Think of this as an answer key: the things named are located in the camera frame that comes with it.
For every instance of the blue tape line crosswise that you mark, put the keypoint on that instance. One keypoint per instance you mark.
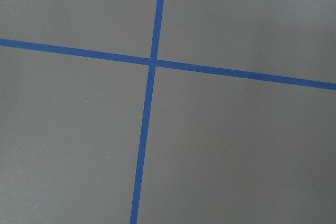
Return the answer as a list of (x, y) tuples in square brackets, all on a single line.
[(166, 64)]

